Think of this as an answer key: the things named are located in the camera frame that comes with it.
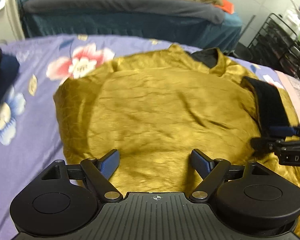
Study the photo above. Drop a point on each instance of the orange cloth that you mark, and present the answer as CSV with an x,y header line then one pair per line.
x,y
226,6

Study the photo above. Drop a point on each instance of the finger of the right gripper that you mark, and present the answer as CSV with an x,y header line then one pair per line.
x,y
283,131
262,144

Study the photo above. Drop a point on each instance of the black wire shelf rack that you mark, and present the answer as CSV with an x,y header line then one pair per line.
x,y
276,46

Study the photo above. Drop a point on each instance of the navy blue folded garment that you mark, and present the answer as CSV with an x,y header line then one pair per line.
x,y
9,69

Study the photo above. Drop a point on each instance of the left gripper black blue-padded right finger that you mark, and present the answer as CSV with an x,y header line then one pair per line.
x,y
211,171

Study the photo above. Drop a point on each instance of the purple floral bed sheet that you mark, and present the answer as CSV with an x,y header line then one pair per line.
x,y
42,196

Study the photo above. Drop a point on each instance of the grey pink blanket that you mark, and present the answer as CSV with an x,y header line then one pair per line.
x,y
292,86

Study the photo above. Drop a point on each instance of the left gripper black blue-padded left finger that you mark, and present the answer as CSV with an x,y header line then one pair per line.
x,y
97,174

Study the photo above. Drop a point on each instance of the bed with teal skirt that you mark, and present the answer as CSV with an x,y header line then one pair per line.
x,y
185,22

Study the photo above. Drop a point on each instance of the gold satin jacket black fur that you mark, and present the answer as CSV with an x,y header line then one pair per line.
x,y
156,107

